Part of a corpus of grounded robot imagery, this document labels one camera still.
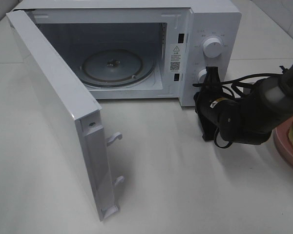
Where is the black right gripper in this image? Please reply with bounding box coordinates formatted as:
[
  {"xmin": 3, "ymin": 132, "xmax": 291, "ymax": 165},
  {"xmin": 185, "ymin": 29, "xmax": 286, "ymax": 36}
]
[{"xmin": 194, "ymin": 66, "xmax": 225, "ymax": 141}]

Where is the pink round plate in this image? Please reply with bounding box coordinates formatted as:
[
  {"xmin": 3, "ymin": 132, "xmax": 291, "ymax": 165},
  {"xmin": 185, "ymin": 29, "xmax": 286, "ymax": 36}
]
[{"xmin": 273, "ymin": 123, "xmax": 293, "ymax": 168}]

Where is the white microwave door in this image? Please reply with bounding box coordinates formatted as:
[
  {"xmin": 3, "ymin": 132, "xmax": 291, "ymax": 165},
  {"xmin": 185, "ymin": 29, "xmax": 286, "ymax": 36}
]
[{"xmin": 7, "ymin": 10, "xmax": 124, "ymax": 220}]

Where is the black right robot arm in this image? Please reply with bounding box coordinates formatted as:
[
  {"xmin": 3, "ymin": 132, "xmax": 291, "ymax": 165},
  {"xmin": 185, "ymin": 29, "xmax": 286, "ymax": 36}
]
[{"xmin": 193, "ymin": 65, "xmax": 293, "ymax": 148}]

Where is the white lower timer knob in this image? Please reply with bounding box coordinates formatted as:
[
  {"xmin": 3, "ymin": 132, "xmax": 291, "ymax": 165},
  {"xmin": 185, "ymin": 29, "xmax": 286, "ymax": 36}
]
[{"xmin": 197, "ymin": 69, "xmax": 207, "ymax": 87}]

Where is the white upper control knob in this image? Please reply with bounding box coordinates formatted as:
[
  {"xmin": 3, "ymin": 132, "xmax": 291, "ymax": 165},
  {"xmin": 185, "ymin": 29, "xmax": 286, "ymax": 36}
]
[{"xmin": 203, "ymin": 37, "xmax": 223, "ymax": 59}]

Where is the white warning label sticker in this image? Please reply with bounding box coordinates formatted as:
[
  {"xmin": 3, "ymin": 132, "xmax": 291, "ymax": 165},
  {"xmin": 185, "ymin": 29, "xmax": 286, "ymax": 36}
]
[{"xmin": 168, "ymin": 43, "xmax": 185, "ymax": 72}]

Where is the white microwave oven body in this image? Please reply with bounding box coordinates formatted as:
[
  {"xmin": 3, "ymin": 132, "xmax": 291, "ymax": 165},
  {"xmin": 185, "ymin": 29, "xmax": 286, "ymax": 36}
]
[{"xmin": 11, "ymin": 0, "xmax": 241, "ymax": 106}]

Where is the glass microwave turntable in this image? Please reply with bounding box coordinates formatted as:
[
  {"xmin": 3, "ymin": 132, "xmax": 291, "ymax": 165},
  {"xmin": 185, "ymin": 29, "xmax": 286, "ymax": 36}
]
[{"xmin": 79, "ymin": 49, "xmax": 156, "ymax": 88}]

